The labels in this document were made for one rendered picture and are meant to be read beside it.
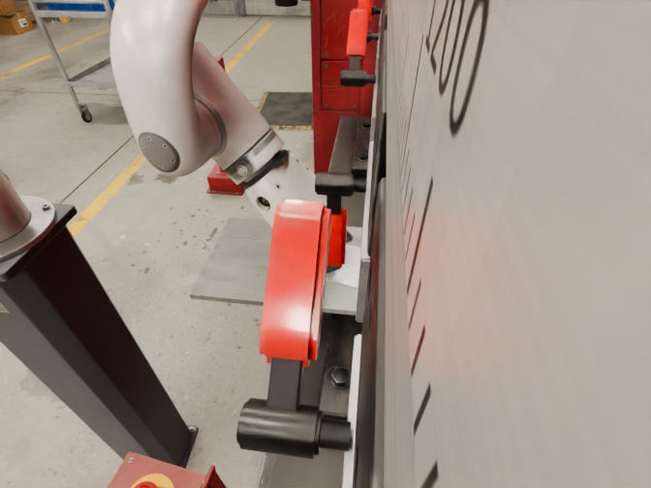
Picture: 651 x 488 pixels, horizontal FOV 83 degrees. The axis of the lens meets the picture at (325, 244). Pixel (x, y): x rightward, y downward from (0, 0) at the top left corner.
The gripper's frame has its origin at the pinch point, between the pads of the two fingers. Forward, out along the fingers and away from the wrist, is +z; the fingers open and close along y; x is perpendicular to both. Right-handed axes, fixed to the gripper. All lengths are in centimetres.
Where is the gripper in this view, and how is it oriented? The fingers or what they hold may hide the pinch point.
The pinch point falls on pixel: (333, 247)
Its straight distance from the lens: 55.0
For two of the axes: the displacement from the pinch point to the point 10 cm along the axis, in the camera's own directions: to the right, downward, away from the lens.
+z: 6.1, 7.0, 3.7
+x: -7.3, 3.2, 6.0
